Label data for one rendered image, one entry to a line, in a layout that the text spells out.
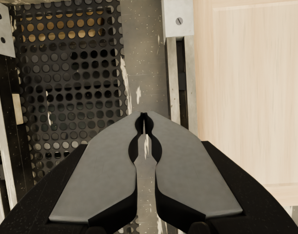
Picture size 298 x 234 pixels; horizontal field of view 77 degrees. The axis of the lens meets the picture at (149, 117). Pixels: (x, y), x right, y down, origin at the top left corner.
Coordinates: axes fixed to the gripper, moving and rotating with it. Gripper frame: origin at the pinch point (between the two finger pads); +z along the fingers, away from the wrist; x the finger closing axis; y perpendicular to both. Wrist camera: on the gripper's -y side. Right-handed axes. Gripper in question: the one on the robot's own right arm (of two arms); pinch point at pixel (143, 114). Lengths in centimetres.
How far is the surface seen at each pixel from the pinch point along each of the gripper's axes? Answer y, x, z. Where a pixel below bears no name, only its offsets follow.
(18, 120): 18.3, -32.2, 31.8
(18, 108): 15.8, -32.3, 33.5
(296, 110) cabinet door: 15, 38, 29
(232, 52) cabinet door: 2.5, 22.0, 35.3
